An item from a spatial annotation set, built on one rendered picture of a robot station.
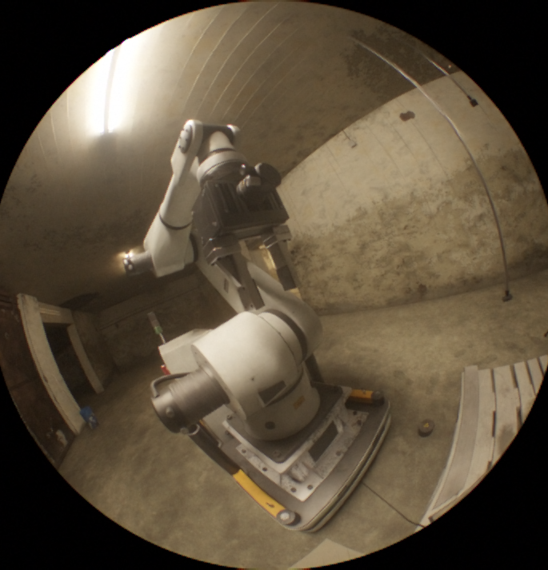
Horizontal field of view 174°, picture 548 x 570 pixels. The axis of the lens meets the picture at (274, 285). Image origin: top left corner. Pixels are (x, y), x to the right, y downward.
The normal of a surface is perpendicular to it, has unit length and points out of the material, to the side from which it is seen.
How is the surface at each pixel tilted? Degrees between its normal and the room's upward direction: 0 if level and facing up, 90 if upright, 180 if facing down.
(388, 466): 0
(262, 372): 84
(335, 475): 0
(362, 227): 89
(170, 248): 131
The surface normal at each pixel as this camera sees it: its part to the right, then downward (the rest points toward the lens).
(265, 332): 0.18, -0.72
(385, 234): -0.71, 0.34
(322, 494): -0.39, -0.92
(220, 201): 0.62, -0.21
